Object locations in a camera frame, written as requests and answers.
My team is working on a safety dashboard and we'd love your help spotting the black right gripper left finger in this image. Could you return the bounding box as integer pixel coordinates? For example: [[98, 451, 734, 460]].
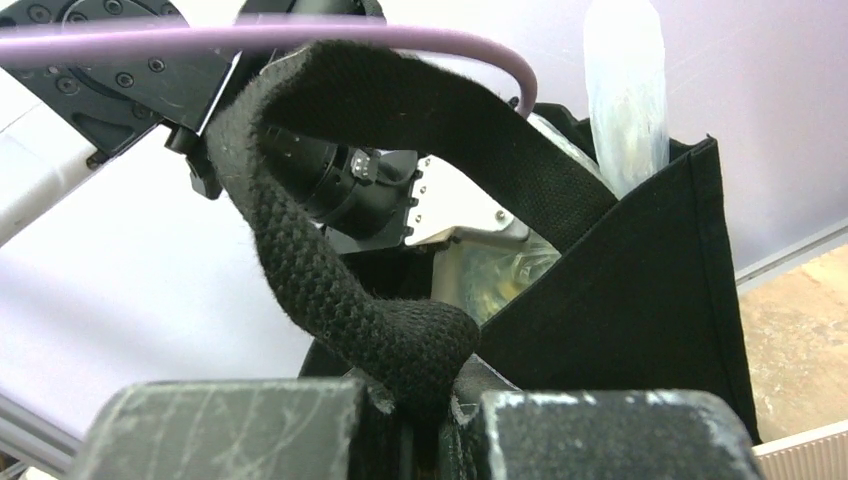
[[67, 379, 365, 479]]

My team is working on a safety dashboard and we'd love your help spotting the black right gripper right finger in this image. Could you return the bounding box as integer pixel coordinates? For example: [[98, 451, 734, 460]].
[[473, 390, 762, 479]]

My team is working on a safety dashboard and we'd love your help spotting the black fabric tote bag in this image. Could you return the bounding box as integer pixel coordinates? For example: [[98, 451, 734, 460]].
[[206, 41, 758, 437]]

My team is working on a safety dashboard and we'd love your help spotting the clear plastic grocery bag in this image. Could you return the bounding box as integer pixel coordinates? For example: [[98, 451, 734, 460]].
[[458, 1, 670, 325]]

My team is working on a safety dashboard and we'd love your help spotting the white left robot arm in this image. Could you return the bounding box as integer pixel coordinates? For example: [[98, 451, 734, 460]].
[[1, 1, 537, 246]]

